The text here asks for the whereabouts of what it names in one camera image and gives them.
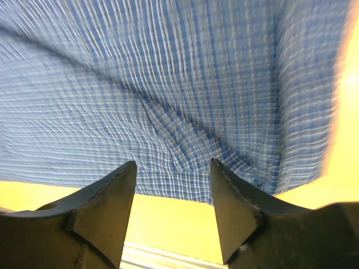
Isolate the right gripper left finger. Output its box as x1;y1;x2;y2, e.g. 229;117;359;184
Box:
1;161;137;268

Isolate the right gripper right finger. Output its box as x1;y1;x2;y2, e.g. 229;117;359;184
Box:
210;159;358;268

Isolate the blue plaid long sleeve shirt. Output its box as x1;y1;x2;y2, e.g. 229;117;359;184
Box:
1;1;350;203

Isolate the aluminium front rail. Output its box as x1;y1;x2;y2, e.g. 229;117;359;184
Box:
119;241;228;269

